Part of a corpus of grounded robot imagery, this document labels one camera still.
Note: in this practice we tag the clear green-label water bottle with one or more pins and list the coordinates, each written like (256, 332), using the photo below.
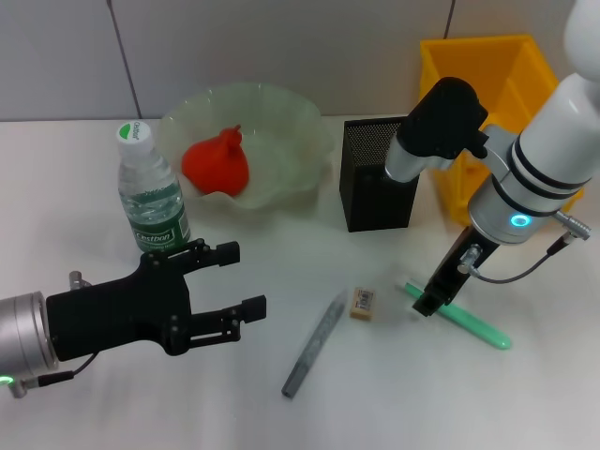
(150, 197)

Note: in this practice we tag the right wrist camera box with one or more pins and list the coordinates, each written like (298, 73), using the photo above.
(440, 117)

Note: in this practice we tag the translucent green fruit plate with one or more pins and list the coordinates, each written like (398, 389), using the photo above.
(290, 131)

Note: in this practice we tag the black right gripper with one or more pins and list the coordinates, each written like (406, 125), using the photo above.
(457, 272)

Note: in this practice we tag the yellow plastic bin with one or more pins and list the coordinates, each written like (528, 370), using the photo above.
(469, 61)

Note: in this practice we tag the beige eraser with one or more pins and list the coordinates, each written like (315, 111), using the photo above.
(362, 304)

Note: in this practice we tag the red-orange fruit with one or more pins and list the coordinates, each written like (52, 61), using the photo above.
(213, 164)

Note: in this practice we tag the grey pen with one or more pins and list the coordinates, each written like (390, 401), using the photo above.
(311, 347)

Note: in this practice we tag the black mesh pen holder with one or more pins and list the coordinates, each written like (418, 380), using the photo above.
(370, 206)

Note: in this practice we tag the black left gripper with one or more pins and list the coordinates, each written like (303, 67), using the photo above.
(117, 314)

